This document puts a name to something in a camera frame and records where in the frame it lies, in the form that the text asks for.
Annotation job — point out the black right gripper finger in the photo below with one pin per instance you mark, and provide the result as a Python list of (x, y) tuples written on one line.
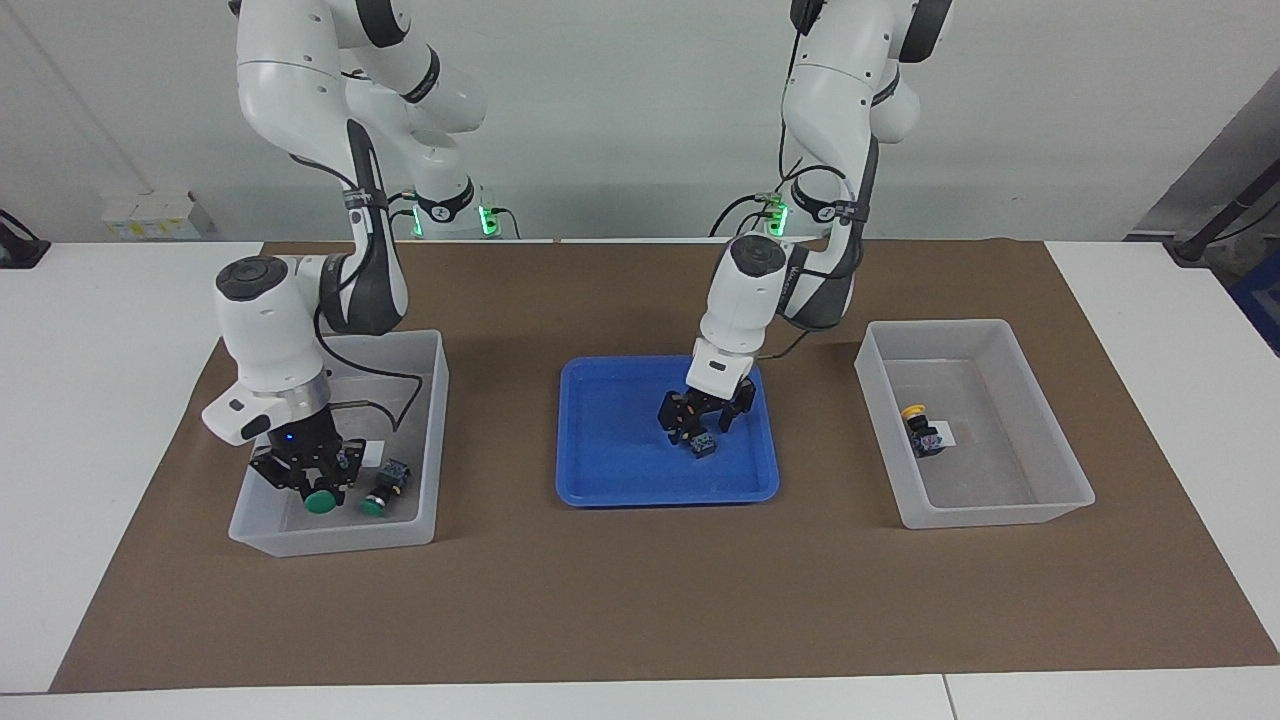
[(278, 478), (338, 485)]

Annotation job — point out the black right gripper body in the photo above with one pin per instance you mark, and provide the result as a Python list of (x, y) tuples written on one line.
[(300, 440)]

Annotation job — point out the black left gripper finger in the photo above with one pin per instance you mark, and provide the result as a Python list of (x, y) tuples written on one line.
[(738, 412), (677, 420)]

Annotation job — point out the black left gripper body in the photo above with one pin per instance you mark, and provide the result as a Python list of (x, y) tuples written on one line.
[(715, 400)]

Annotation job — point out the green push button head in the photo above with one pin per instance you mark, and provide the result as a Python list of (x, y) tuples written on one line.
[(320, 502)]

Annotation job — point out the yellow push button switch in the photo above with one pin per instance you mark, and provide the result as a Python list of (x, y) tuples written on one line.
[(705, 445), (912, 411)]

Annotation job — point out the green push button with block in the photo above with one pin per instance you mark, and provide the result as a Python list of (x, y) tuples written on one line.
[(375, 505)]

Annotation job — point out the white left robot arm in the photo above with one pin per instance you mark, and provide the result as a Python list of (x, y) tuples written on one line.
[(745, 290)]

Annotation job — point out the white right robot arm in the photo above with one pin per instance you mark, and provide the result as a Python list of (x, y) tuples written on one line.
[(270, 340)]

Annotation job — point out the small white boxes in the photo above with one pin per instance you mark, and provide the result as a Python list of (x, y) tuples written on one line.
[(155, 215)]

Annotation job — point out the small white sticker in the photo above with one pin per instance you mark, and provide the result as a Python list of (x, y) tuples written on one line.
[(372, 452), (948, 435)]

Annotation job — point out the translucent white plastic box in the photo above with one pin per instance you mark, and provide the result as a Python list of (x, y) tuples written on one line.
[(330, 535), (1010, 480)]

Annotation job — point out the blue plastic tray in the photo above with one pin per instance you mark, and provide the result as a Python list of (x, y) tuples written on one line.
[(620, 470)]

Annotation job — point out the brown paper table mat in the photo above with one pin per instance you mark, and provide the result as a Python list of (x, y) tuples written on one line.
[(640, 600)]

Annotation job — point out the black clamp base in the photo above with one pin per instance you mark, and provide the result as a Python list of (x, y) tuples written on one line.
[(20, 245)]

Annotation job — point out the black pole stand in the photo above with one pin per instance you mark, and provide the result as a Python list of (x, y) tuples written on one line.
[(1215, 225)]

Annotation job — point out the grey partition panel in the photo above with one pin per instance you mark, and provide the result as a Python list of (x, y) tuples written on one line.
[(1210, 160)]

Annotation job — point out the blue crate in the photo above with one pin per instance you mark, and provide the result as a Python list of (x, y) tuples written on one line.
[(1262, 300)]

